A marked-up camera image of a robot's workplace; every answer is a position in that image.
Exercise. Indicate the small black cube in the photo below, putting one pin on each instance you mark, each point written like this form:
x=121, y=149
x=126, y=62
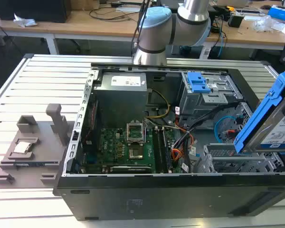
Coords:
x=235, y=21

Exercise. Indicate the CPU socket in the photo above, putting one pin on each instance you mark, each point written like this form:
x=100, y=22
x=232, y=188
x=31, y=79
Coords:
x=136, y=153

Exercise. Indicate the black graphics card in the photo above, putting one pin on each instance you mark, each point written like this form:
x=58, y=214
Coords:
x=130, y=169

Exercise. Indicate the silver CPU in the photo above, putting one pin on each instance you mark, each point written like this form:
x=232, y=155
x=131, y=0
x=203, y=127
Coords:
x=22, y=146

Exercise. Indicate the grey power supply unit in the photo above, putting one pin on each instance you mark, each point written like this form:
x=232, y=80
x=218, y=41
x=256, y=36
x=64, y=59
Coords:
x=121, y=102

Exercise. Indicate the clear plastic bag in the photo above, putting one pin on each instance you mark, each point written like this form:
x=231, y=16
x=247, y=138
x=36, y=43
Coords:
x=266, y=23

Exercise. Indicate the metal disk bay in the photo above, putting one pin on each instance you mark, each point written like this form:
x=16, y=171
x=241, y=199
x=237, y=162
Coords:
x=228, y=164

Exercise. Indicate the wooden desk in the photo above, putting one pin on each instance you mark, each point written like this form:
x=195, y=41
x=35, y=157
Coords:
x=85, y=27

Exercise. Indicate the blue drive cage latch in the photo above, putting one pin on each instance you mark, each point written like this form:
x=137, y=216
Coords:
x=197, y=83

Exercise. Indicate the blue cardboard box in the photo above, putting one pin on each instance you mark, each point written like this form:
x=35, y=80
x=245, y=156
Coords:
x=282, y=13

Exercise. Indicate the metal drive cage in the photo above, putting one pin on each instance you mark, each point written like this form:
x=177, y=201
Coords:
x=204, y=102

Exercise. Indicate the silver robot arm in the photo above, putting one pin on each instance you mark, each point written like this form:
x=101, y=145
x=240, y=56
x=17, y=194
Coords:
x=154, y=28

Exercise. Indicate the black open PC case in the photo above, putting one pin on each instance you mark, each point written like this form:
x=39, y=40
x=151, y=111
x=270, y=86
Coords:
x=156, y=202

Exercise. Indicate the large black box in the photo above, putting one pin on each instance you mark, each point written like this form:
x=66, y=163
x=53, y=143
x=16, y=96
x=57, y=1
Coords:
x=31, y=10

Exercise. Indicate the black RAM slot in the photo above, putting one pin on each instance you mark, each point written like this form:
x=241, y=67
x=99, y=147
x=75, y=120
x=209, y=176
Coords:
x=166, y=152
x=158, y=149

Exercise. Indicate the crumpled white paper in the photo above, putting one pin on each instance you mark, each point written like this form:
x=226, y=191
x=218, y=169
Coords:
x=26, y=21

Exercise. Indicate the hard disk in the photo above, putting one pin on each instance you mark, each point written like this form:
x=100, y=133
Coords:
x=263, y=111

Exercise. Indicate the grey parts rack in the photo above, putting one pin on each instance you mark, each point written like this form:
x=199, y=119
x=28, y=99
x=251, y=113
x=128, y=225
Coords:
x=45, y=147

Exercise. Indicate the green motherboard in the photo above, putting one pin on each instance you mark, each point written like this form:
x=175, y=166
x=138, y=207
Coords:
x=111, y=147

